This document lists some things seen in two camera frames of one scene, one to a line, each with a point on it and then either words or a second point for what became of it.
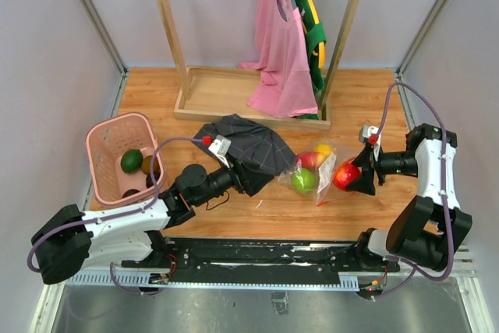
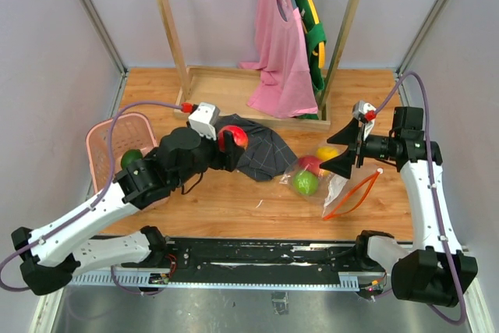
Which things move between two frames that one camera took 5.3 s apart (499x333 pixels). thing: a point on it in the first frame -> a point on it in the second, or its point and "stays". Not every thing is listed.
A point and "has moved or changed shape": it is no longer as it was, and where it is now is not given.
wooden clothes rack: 223,94 stays
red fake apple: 344,174 -> 240,136
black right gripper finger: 365,183 -> 342,164
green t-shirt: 315,36 stays
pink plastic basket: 107,140 stays
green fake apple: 305,179 stays
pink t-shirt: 281,52 stays
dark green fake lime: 132,161 stays
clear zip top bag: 321,171 has moved or changed shape
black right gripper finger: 364,161 -> 347,136
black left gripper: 255,178 -> 229,157
